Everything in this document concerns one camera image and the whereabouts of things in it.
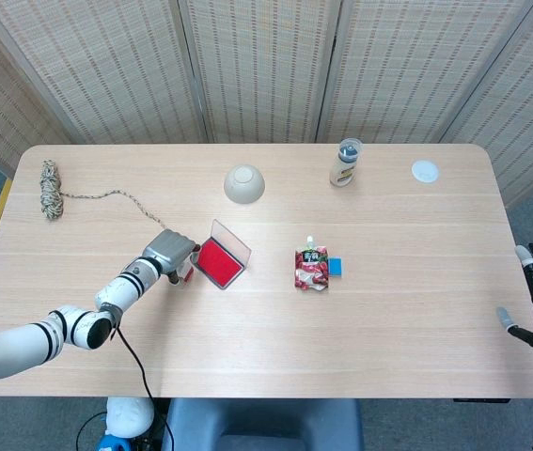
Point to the red ink pad case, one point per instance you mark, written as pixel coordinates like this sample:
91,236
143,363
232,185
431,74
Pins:
219,263

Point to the blue plastic part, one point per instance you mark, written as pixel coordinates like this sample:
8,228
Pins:
111,444

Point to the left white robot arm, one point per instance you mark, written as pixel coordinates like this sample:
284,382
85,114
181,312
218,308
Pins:
120,291

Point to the red drink pouch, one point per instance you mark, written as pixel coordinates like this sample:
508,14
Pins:
312,270

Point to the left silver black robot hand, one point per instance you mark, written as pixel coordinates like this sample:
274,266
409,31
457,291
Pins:
169,249

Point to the beige upturned bowl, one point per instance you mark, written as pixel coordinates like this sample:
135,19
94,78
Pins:
244,184

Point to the cream bottle with clear cap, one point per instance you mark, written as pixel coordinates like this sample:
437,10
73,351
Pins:
344,169

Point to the bamboo folding screen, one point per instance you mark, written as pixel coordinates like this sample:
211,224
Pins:
256,70

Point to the small red white stamp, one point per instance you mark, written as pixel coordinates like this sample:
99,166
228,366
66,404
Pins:
186,271

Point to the blue-grey chair seat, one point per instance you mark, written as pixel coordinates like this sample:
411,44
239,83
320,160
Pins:
261,423

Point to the white robot body shell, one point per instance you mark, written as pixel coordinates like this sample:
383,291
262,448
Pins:
127,415

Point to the small blue block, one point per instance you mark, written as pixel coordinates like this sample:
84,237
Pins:
336,267

